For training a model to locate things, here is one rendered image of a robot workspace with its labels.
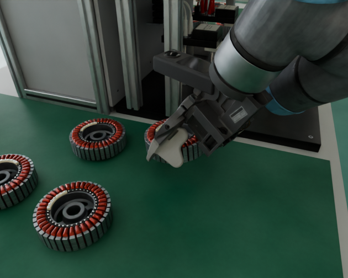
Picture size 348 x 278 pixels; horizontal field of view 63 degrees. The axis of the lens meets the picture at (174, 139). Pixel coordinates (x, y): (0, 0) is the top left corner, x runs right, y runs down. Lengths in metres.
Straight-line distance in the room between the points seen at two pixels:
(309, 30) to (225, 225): 0.30
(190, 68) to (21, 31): 0.50
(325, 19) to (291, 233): 0.31
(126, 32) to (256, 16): 0.38
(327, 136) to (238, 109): 0.38
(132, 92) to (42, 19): 0.25
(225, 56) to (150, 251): 0.28
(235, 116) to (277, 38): 0.12
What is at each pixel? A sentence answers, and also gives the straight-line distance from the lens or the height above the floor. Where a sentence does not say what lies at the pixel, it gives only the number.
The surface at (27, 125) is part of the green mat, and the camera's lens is 0.75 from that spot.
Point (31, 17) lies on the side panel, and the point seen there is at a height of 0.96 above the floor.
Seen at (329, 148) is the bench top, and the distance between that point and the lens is 0.69.
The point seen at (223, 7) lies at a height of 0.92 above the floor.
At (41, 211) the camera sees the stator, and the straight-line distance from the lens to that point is 0.47.
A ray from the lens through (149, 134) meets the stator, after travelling 0.50.
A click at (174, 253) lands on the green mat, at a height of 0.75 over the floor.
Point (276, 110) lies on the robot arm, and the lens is 0.47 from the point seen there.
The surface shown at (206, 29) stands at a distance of 0.76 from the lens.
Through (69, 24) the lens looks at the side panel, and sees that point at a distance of 0.70.
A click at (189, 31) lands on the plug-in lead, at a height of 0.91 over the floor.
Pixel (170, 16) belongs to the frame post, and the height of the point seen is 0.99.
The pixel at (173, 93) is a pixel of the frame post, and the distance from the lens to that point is 0.63.
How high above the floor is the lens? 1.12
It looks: 36 degrees down
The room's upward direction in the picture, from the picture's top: straight up
